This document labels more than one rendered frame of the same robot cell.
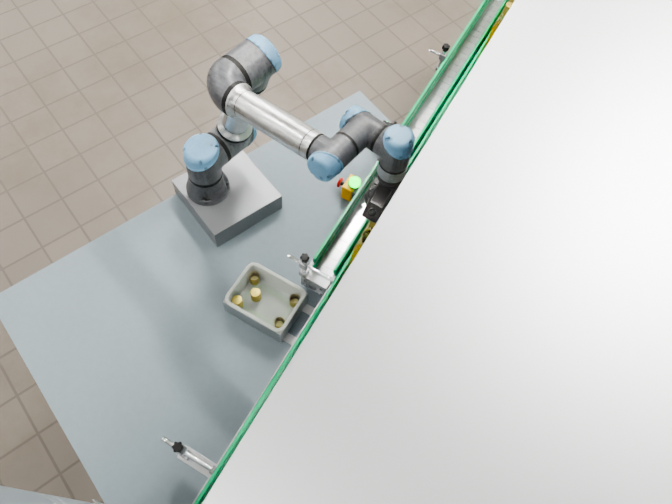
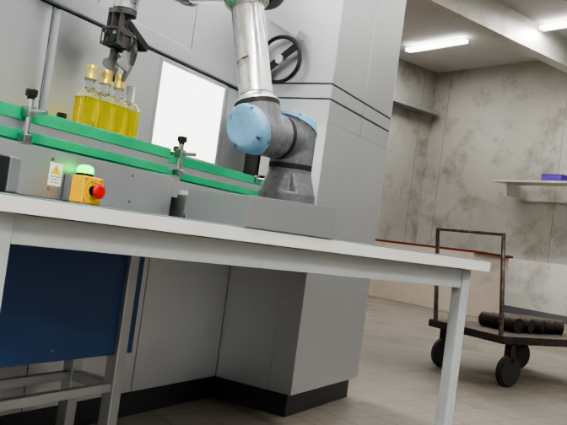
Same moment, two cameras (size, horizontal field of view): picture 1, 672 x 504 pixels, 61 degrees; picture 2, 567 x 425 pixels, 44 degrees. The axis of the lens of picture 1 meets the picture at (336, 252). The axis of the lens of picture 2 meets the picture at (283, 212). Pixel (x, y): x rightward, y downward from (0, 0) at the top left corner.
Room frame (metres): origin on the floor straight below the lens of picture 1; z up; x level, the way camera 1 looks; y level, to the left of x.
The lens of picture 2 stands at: (2.92, 0.74, 0.74)
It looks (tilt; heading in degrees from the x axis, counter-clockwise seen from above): 2 degrees up; 188
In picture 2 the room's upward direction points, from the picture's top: 8 degrees clockwise
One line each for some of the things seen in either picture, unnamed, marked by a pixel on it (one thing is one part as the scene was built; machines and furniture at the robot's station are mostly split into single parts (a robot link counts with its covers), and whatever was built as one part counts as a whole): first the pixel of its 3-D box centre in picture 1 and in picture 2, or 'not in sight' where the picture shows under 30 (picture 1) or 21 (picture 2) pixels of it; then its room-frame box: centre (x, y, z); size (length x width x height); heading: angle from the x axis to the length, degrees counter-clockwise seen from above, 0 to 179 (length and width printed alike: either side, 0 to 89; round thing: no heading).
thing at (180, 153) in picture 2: (310, 268); (174, 155); (0.76, 0.07, 0.95); 0.17 x 0.03 x 0.12; 69
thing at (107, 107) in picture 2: not in sight; (99, 128); (0.91, -0.12, 0.99); 0.06 x 0.06 x 0.21; 69
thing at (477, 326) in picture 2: not in sight; (517, 308); (-2.13, 1.74, 0.47); 1.20 x 0.70 x 0.95; 134
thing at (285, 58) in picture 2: not in sight; (281, 60); (-0.05, 0.23, 1.49); 0.21 x 0.05 x 0.21; 69
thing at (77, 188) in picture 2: (352, 189); (83, 190); (1.18, -0.03, 0.79); 0.07 x 0.07 x 0.07; 69
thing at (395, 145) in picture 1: (395, 148); not in sight; (0.88, -0.11, 1.45); 0.09 x 0.08 x 0.11; 58
